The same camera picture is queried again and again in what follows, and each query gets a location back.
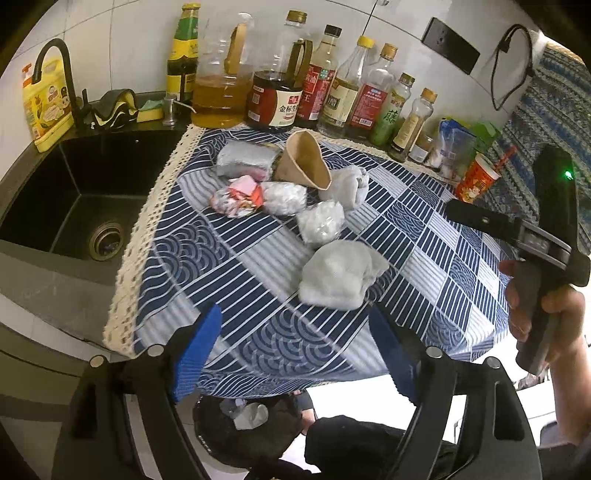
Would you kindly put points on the blue patterned woven cloth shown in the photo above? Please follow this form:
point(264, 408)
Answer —
point(549, 106)

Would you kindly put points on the green paper package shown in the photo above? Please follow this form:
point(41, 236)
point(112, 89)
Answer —
point(485, 134)

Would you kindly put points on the black wall socket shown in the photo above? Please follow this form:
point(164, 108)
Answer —
point(450, 46)

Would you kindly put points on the large white tissue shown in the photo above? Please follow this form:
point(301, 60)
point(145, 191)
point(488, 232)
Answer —
point(339, 274)

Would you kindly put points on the brown paper cone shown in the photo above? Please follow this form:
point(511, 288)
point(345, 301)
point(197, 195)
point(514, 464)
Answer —
point(302, 164)

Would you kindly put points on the red paper cup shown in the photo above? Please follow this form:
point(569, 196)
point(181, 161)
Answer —
point(478, 180)

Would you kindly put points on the clear plastic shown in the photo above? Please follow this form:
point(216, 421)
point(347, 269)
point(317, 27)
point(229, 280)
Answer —
point(321, 224)
point(284, 198)

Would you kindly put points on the yellow sponge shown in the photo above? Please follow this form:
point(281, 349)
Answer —
point(150, 110)

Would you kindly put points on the black trash bin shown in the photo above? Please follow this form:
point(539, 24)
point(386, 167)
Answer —
point(217, 443)

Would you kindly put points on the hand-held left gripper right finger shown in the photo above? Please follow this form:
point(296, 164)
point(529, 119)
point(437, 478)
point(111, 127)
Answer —
point(392, 353)

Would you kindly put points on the silver foil wrapper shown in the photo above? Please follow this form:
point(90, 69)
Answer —
point(244, 159)

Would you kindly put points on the black kitchen sink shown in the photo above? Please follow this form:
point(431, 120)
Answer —
point(87, 194)

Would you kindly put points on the red print plastic wrapper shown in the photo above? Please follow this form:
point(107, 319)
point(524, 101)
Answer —
point(235, 198)

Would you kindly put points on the white tissue wad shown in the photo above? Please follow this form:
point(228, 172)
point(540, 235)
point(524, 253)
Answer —
point(249, 415)

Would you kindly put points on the black cap red label bottle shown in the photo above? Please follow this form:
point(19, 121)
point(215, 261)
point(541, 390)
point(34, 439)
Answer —
point(318, 87)

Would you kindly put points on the person's right forearm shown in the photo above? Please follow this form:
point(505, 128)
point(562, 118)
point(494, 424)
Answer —
point(575, 397)

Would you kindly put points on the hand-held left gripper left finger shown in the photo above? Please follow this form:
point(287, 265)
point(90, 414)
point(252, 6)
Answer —
point(198, 344)

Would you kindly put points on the blue and white plastic bag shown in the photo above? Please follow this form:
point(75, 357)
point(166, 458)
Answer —
point(455, 147)

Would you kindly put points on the black and yellow cloth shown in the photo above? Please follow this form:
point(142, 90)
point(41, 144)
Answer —
point(113, 108)

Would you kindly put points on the yellow dish soap bottle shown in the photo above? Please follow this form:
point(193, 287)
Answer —
point(46, 113)

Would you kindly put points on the small white tissue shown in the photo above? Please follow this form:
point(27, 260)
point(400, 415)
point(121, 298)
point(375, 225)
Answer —
point(344, 187)

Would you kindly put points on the gold cap red label bottle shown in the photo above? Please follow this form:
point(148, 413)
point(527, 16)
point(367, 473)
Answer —
point(369, 104)

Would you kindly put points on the large clear cooking oil jug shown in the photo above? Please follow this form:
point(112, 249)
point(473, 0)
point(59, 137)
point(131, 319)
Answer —
point(221, 97)

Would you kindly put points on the green glass bottle yellow label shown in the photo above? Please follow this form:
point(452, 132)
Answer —
point(183, 55)

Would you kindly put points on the person's right hand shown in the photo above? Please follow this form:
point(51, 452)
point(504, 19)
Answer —
point(565, 318)

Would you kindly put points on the dark soy sauce jug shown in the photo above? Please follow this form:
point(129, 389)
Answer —
point(274, 99)

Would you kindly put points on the metal soap dispenser pump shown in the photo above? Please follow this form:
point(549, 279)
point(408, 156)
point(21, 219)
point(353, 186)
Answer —
point(171, 108)

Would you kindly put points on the blue checked tablecloth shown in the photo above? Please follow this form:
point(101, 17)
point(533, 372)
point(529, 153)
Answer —
point(231, 277)

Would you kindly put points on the black kitchen faucet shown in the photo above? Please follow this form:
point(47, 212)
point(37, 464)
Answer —
point(64, 69)

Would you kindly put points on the green label oil bottle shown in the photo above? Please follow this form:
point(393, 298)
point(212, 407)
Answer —
point(388, 122)

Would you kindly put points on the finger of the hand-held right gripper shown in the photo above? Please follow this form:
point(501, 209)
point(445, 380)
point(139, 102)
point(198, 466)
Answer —
point(480, 219)

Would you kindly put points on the yellow cap clear bottle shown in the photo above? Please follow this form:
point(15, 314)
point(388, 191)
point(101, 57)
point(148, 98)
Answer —
point(341, 99)

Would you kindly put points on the small glass jar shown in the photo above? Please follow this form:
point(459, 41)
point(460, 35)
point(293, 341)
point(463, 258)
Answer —
point(421, 150)

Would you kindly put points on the gold cap olive label bottle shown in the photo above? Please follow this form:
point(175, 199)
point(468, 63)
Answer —
point(411, 129)

